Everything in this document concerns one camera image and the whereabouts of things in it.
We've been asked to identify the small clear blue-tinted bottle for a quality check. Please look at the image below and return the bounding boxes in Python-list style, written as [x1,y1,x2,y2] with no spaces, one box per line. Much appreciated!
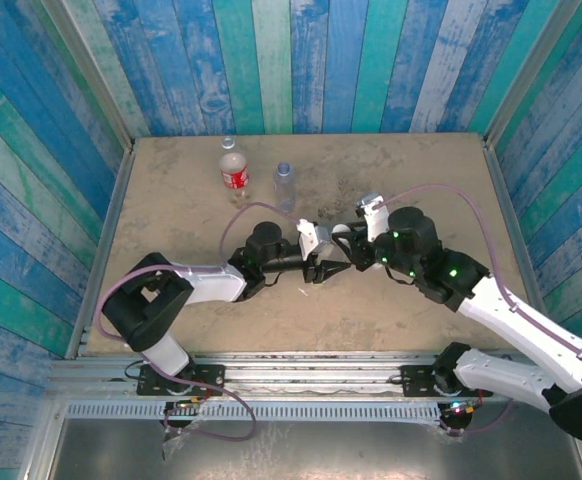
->
[272,161,296,215]

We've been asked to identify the clear bottle red label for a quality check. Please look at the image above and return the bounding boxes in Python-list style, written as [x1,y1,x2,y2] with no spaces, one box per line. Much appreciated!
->
[219,135,252,207]

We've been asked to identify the right controller board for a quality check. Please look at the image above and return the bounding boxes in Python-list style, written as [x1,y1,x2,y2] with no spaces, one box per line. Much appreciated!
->
[440,398,483,436]

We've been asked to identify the controller board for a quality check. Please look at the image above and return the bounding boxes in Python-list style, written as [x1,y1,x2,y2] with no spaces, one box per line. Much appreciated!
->
[440,398,483,436]
[162,397,207,441]

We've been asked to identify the left controller board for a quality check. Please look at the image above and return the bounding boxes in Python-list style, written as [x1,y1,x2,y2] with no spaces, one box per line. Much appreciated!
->
[162,397,207,441]

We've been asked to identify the grey metal plate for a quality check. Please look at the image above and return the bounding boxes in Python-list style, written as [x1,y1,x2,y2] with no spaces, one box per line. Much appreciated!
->
[45,417,582,480]

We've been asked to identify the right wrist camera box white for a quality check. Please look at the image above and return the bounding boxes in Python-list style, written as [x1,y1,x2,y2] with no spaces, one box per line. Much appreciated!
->
[353,193,391,246]

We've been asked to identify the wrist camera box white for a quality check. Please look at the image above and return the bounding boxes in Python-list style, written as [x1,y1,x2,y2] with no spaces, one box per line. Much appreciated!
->
[353,193,391,246]
[296,218,331,262]

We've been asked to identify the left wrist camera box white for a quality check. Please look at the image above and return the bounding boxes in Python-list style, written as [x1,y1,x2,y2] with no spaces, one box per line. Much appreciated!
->
[296,218,331,262]

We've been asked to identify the right aluminium side rail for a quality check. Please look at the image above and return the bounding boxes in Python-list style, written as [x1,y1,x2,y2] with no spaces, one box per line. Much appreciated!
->
[481,134,546,314]

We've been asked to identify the aluminium side rail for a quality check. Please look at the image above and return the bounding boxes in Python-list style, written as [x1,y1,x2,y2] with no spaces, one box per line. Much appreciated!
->
[64,147,136,360]
[481,134,546,314]

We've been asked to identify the aluminium mounting rail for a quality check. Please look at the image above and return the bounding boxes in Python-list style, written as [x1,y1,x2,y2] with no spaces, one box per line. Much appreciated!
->
[45,351,582,401]

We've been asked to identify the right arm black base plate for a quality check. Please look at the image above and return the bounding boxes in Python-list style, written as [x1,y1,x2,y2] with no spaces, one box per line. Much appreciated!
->
[399,364,494,399]

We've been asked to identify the grey slotted cable duct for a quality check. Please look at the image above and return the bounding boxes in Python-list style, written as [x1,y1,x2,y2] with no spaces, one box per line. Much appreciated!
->
[64,401,445,425]

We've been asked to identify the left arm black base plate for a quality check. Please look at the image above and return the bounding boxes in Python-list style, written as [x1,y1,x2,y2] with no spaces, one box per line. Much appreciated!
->
[135,363,226,398]

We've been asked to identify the left aluminium side rail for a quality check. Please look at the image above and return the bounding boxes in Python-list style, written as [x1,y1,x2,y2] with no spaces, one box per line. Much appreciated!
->
[64,147,136,360]

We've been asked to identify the right aluminium corner post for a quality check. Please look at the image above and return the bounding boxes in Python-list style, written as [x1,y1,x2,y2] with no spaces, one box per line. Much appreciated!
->
[481,0,582,147]

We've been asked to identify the aluminium corner post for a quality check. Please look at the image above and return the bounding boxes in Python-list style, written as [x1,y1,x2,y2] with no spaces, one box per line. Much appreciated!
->
[481,0,582,147]
[39,0,136,154]

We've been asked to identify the left aluminium corner post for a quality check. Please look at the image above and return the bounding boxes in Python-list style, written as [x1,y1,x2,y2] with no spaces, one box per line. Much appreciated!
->
[39,0,136,154]

